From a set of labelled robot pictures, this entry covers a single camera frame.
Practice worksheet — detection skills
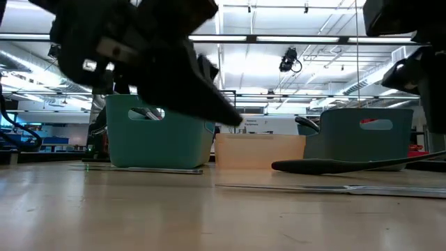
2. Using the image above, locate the black overhead rig beam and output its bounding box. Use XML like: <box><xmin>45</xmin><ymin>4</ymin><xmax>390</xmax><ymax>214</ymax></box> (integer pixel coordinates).
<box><xmin>0</xmin><ymin>33</ymin><xmax>431</xmax><ymax>46</ymax></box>

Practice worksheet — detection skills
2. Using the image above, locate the red box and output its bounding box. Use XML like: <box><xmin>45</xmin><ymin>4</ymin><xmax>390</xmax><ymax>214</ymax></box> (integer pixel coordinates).
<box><xmin>407</xmin><ymin>144</ymin><xmax>430</xmax><ymax>158</ymax></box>

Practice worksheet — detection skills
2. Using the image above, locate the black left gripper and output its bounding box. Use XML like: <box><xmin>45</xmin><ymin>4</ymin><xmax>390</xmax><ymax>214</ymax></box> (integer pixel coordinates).
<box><xmin>50</xmin><ymin>0</ymin><xmax>244</xmax><ymax>126</ymax></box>

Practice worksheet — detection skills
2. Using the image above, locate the black aluminium table frame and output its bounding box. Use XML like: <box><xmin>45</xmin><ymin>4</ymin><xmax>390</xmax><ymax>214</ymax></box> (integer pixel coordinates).
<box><xmin>0</xmin><ymin>150</ymin><xmax>107</xmax><ymax>165</ymax></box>

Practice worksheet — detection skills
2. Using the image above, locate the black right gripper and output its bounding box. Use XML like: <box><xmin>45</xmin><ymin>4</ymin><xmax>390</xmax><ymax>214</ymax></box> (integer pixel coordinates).
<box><xmin>381</xmin><ymin>45</ymin><xmax>446</xmax><ymax>135</ymax></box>

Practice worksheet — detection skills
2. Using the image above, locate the dark blue-teal plastic bin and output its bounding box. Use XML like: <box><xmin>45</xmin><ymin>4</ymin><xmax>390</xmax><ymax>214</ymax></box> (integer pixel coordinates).
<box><xmin>297</xmin><ymin>107</ymin><xmax>415</xmax><ymax>172</ymax></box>

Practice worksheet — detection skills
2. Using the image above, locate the orange plastic bin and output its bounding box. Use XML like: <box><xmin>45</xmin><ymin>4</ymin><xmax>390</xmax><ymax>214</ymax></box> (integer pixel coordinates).
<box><xmin>214</xmin><ymin>132</ymin><xmax>307</xmax><ymax>171</ymax></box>

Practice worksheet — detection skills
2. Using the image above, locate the all-silver table knife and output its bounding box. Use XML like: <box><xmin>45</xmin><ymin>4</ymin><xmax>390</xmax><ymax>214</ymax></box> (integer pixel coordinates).
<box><xmin>215</xmin><ymin>183</ymin><xmax>446</xmax><ymax>200</ymax></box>

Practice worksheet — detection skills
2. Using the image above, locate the white printed sign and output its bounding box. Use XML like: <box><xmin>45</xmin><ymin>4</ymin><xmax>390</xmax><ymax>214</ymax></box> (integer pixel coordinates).
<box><xmin>243</xmin><ymin>117</ymin><xmax>266</xmax><ymax>134</ymax></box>

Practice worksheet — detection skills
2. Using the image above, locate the black overhead camera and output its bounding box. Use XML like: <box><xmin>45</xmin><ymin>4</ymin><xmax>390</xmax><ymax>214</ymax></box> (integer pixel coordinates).
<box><xmin>278</xmin><ymin>47</ymin><xmax>302</xmax><ymax>73</ymax></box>

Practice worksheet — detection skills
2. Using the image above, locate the thick black hose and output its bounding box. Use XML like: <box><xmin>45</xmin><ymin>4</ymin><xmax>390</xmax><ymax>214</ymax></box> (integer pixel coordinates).
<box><xmin>0</xmin><ymin>93</ymin><xmax>43</xmax><ymax>151</ymax></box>

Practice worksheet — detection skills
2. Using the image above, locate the light teal plastic bin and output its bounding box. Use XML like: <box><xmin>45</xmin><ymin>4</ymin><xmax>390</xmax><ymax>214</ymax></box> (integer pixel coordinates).
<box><xmin>105</xmin><ymin>93</ymin><xmax>216</xmax><ymax>170</ymax></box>

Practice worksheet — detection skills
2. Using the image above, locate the large black ladle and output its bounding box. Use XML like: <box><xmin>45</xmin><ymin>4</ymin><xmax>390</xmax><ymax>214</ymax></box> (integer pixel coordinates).
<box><xmin>270</xmin><ymin>150</ymin><xmax>446</xmax><ymax>176</ymax></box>

